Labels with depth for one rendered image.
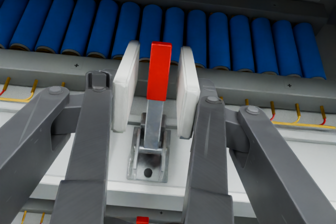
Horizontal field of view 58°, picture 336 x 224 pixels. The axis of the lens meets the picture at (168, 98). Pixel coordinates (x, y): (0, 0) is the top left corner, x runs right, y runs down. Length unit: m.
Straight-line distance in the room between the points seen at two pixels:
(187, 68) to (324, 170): 0.14
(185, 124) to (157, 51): 0.05
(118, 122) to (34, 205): 0.25
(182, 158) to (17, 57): 0.14
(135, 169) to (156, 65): 0.07
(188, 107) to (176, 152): 0.08
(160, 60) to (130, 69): 0.02
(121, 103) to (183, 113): 0.03
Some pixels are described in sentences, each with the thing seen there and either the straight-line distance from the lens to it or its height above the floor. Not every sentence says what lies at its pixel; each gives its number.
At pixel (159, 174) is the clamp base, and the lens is 0.21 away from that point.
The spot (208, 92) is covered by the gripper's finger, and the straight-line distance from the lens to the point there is 0.17.
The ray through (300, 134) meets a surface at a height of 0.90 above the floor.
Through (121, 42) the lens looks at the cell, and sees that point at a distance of 0.26.
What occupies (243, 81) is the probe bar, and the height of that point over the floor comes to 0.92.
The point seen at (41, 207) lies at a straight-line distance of 0.39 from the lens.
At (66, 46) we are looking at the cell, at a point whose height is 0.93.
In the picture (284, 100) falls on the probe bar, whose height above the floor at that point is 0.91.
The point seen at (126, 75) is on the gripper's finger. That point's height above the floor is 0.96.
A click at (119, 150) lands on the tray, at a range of 0.23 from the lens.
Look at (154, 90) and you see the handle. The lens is 0.18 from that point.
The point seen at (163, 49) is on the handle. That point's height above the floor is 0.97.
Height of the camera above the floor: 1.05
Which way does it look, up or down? 37 degrees down
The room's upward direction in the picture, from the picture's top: 8 degrees clockwise
